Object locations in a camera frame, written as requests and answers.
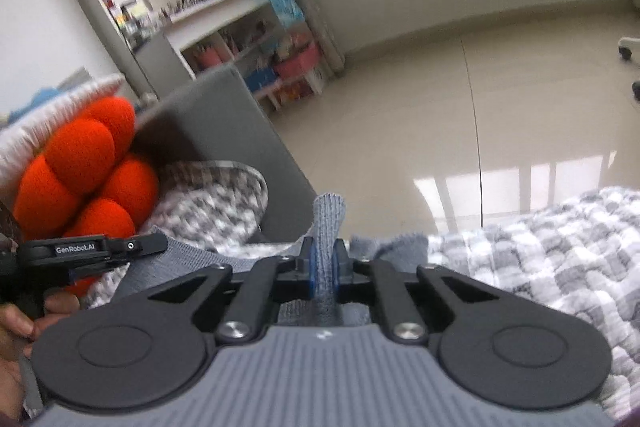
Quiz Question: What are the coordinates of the grey checkered quilted blanket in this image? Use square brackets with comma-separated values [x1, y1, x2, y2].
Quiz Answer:
[80, 159, 640, 420]

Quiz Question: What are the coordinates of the pink storage box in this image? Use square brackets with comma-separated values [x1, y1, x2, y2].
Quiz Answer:
[272, 42, 322, 78]

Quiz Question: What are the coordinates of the person's left hand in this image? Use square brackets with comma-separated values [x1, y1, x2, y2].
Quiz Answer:
[0, 291, 82, 425]

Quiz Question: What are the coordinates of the blue plush toy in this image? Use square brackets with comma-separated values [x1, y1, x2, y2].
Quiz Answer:
[10, 88, 68, 122]

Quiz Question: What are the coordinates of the grey knit sweater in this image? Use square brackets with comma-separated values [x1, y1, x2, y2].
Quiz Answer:
[82, 193, 431, 333]

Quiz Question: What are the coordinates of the orange knot cushion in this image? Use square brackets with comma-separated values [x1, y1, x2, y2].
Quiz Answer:
[12, 97, 161, 298]

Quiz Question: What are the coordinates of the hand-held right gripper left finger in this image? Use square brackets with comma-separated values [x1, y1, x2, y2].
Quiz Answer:
[149, 238, 317, 342]

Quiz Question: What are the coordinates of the white striped pillow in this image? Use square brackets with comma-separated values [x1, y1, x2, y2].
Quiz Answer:
[0, 74, 128, 188]

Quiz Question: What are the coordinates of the grey sofa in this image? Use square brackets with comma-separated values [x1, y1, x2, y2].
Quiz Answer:
[135, 67, 318, 244]

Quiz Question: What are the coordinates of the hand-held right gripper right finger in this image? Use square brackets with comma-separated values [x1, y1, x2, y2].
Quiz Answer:
[334, 239, 501, 343]

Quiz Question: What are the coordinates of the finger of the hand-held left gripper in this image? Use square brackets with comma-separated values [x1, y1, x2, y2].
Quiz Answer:
[105, 233, 169, 265]

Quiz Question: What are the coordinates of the blue patterned hanging cloth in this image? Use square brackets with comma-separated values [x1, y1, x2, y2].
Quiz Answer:
[260, 0, 306, 28]

